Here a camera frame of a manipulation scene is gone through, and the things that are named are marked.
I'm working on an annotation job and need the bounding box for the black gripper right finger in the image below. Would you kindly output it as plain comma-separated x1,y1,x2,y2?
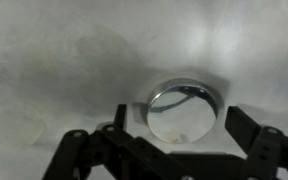
224,105,288,180

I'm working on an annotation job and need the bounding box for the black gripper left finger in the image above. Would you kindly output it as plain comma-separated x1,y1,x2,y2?
42,104,195,180

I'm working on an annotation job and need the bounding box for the round silver lid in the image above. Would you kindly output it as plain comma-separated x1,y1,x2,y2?
146,78,225,145

